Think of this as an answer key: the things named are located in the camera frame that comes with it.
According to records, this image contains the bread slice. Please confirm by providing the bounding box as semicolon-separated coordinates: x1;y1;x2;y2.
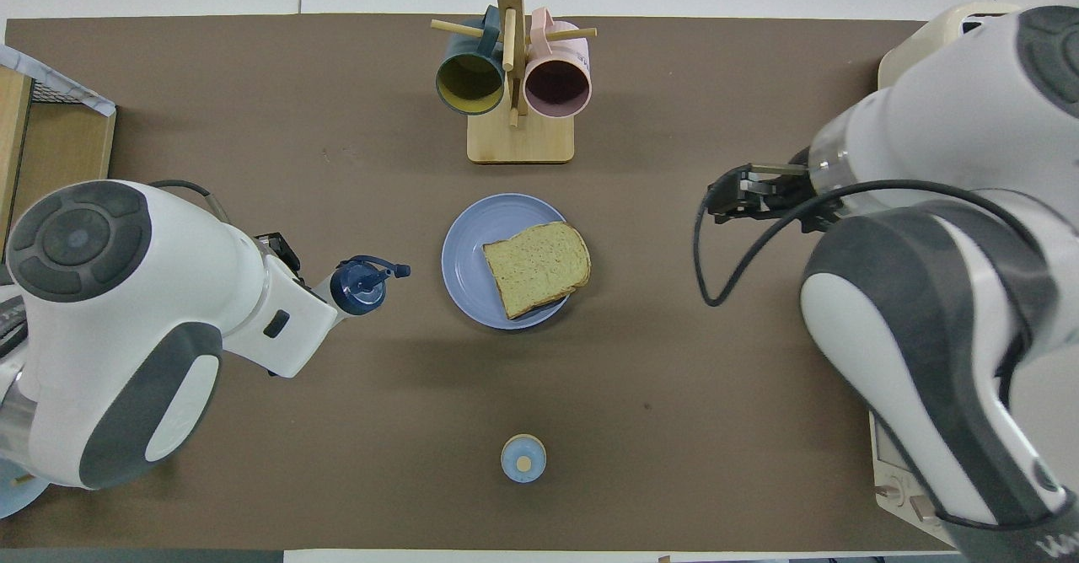
482;221;593;321

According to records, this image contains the blue round plate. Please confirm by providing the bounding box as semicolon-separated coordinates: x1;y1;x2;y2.
442;193;582;330

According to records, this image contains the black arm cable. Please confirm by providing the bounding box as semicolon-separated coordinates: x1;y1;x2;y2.
694;180;1038;307
150;180;233;227

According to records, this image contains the light blue plate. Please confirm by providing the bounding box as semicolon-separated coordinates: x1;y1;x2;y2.
0;458;51;520

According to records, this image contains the dark teal mug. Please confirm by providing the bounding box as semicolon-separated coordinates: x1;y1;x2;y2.
435;5;507;116

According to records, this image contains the white toaster oven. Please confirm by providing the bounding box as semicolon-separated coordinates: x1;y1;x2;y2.
868;411;949;547

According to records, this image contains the pink mug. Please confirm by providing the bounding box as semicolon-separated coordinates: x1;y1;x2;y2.
523;7;593;121

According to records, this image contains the clear bottle with blue cap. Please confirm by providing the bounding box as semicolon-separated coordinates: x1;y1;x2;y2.
314;255;411;321

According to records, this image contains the wooden shelf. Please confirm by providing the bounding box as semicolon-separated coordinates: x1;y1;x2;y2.
0;66;117;252

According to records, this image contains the black wire basket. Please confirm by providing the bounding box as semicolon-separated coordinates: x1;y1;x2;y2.
30;74;89;107

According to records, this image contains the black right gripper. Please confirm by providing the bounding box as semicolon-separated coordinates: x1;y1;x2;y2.
706;163;831;228

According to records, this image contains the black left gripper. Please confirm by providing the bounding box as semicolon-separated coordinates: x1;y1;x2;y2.
253;232;303;276

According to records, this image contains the small blue round container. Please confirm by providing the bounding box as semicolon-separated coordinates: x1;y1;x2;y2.
501;434;548;484

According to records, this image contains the brown table mat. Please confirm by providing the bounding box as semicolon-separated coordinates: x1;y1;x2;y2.
0;13;1039;551

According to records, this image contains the wooden mug rack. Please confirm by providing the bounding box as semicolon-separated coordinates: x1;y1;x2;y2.
431;0;598;164

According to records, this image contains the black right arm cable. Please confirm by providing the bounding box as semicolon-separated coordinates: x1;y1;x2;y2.
694;180;1038;307

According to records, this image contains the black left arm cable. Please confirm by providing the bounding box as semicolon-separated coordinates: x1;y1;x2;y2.
150;180;233;227

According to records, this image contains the cream two-slot toaster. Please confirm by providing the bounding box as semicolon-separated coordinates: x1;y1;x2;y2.
877;3;1012;92

